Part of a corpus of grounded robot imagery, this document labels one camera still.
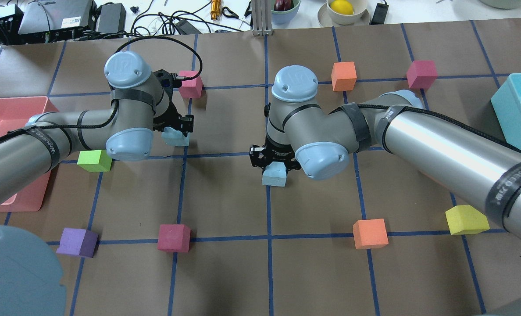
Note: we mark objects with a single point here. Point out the light blue foam block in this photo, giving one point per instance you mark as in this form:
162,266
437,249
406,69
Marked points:
174,137
275,175

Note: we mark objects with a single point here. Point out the pink foam block left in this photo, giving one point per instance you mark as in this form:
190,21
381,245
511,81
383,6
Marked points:
191,88

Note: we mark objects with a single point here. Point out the pink foam block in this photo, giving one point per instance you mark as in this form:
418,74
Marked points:
421,74
174,238
191,88

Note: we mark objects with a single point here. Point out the green foam block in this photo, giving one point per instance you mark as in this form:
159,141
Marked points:
94,161

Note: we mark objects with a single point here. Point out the orange foam block left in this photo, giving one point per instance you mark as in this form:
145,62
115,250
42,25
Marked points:
343,76

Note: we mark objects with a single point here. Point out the orange foam block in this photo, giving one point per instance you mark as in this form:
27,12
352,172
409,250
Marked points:
343,76
370,234

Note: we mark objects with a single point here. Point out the black power brick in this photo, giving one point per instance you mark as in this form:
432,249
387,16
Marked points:
111,18

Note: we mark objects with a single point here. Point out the pink foam block right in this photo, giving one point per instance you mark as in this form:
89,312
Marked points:
174,238

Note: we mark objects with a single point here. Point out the orange foam block right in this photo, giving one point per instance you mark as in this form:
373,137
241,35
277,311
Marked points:
370,234

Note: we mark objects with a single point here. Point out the blue bowl with fruit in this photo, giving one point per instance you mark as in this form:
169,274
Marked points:
283,11

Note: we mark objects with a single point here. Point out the purple foam block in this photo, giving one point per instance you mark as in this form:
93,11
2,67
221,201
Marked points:
78,242

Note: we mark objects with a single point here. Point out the white bowl with lemon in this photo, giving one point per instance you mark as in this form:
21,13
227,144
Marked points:
343,12

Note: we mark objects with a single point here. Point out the black computer box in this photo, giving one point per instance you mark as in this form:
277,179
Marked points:
57,17

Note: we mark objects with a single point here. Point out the pink plastic tray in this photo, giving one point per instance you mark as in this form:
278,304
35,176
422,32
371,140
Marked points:
24,162

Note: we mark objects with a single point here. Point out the far pink foam block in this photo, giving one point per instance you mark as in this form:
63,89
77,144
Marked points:
421,74

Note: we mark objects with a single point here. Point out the yellow foam block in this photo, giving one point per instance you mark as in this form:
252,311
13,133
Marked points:
464,219

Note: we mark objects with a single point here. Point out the yellow screwdriver handle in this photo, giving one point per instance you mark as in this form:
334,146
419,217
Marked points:
215,9

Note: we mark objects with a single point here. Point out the aluminium frame post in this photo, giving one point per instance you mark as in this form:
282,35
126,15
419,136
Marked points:
261,17

